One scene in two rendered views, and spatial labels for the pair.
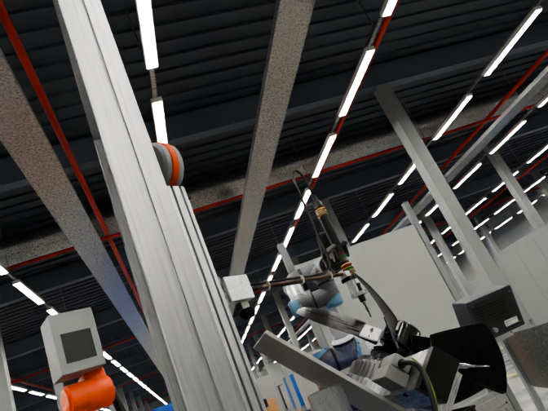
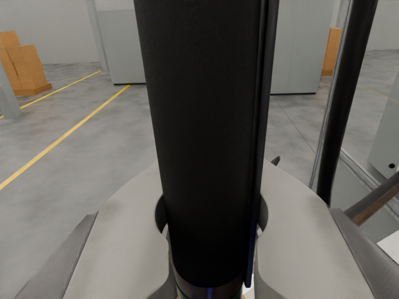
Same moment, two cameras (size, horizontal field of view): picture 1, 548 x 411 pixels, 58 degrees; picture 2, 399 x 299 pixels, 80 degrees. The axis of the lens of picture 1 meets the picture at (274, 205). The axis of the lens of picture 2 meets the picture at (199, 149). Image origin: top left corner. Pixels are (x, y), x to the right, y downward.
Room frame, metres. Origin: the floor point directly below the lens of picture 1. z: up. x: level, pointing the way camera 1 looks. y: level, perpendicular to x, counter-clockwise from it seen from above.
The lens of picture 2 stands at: (1.92, -0.13, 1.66)
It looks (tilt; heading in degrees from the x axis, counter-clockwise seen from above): 29 degrees down; 201
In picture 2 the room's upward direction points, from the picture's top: 3 degrees counter-clockwise
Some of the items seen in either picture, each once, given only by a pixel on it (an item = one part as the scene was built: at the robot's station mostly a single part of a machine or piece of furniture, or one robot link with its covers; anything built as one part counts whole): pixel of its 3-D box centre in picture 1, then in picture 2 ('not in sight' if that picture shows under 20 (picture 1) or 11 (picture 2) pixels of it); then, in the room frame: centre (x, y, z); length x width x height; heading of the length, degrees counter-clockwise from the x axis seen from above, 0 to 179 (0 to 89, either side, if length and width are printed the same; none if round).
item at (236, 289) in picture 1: (230, 292); not in sight; (1.34, 0.21, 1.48); 0.10 x 0.07 x 0.08; 144
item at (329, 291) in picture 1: (327, 295); not in sight; (2.10, -0.05, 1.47); 0.11 x 0.08 x 0.11; 94
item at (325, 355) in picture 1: (324, 363); not in sight; (2.57, 0.09, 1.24); 0.13 x 0.12 x 0.14; 94
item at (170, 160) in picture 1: (159, 170); not in sight; (1.27, 0.26, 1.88); 0.17 x 0.15 x 0.16; 19
